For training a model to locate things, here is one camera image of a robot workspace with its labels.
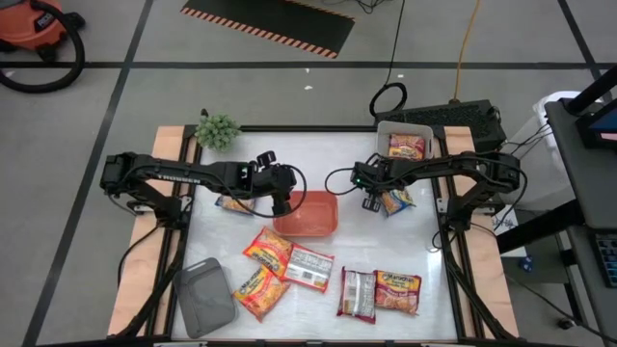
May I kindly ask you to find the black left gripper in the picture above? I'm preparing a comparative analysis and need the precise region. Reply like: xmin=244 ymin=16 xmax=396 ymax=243
xmin=250 ymin=164 xmax=297 ymax=217

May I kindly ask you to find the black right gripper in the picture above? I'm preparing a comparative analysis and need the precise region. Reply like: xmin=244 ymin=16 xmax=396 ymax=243
xmin=350 ymin=160 xmax=392 ymax=214

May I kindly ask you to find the blue Maruchan ramen pack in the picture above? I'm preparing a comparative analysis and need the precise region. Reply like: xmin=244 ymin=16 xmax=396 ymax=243
xmin=214 ymin=194 xmax=256 ymax=216
xmin=378 ymin=187 xmax=416 ymax=217

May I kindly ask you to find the orange chicken ramen pack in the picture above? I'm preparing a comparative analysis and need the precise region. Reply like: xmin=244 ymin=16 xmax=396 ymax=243
xmin=241 ymin=226 xmax=295 ymax=279
xmin=232 ymin=264 xmax=292 ymax=323
xmin=281 ymin=243 xmax=335 ymax=294

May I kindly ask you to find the red roast beef ramen pack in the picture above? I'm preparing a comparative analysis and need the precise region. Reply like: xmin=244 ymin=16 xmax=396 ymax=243
xmin=373 ymin=269 xmax=423 ymax=317
xmin=388 ymin=133 xmax=427 ymax=162
xmin=335 ymin=265 xmax=379 ymax=325

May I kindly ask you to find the orange plastic bin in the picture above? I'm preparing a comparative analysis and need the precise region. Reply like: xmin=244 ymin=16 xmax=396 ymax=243
xmin=272 ymin=190 xmax=339 ymax=238

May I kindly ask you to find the white plastic bin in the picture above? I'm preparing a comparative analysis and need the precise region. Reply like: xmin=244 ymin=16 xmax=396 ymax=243
xmin=375 ymin=120 xmax=436 ymax=161

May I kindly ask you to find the green artificial plant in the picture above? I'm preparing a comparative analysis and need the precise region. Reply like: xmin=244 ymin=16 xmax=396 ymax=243
xmin=194 ymin=108 xmax=242 ymax=153

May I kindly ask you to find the grey plastic lid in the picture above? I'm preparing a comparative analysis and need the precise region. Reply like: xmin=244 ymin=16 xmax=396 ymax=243
xmin=172 ymin=256 xmax=239 ymax=340

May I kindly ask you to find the plywood table board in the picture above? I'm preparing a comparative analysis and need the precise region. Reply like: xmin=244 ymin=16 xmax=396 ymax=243
xmin=443 ymin=125 xmax=521 ymax=338
xmin=106 ymin=125 xmax=187 ymax=337

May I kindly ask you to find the white paper sheet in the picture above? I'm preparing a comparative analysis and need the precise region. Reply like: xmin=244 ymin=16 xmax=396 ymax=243
xmin=490 ymin=204 xmax=521 ymax=238

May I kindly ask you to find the black hazard striped mat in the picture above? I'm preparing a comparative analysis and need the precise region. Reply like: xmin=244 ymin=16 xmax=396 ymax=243
xmin=179 ymin=0 xmax=357 ymax=61

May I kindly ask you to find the white container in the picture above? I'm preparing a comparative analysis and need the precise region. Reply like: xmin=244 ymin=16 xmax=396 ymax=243
xmin=531 ymin=90 xmax=582 ymax=146

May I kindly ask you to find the grey workstation cart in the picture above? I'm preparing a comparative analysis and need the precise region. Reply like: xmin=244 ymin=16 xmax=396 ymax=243
xmin=496 ymin=65 xmax=617 ymax=347

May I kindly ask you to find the black cart monitor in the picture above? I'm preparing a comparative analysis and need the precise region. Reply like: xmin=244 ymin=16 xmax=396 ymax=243
xmin=575 ymin=103 xmax=617 ymax=150

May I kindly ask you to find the black keyboard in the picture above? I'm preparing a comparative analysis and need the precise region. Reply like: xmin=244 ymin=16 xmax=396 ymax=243
xmin=593 ymin=232 xmax=617 ymax=290

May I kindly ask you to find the orange shop vacuum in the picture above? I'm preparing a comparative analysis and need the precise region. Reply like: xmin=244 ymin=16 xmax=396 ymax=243
xmin=0 ymin=0 xmax=87 ymax=53
xmin=0 ymin=0 xmax=87 ymax=94

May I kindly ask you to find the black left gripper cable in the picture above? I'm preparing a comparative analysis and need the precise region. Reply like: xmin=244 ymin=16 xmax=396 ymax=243
xmin=219 ymin=164 xmax=309 ymax=220

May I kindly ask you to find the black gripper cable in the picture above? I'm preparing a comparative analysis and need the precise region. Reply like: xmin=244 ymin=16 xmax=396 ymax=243
xmin=324 ymin=166 xmax=358 ymax=197
xmin=219 ymin=164 xmax=309 ymax=220

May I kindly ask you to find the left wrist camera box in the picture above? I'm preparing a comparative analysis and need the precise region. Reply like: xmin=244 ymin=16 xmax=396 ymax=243
xmin=255 ymin=149 xmax=278 ymax=170

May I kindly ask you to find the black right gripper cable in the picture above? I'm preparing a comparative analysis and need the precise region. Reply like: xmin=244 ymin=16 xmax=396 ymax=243
xmin=324 ymin=166 xmax=358 ymax=197

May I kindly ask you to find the black aluminium table frame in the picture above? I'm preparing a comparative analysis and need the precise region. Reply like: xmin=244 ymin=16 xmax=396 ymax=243
xmin=113 ymin=123 xmax=520 ymax=347

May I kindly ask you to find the black hanging cable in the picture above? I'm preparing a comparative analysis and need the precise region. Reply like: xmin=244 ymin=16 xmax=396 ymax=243
xmin=368 ymin=0 xmax=409 ymax=119

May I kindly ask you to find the yellow hanging cable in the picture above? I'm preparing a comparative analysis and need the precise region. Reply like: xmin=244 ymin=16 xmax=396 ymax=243
xmin=454 ymin=0 xmax=482 ymax=103

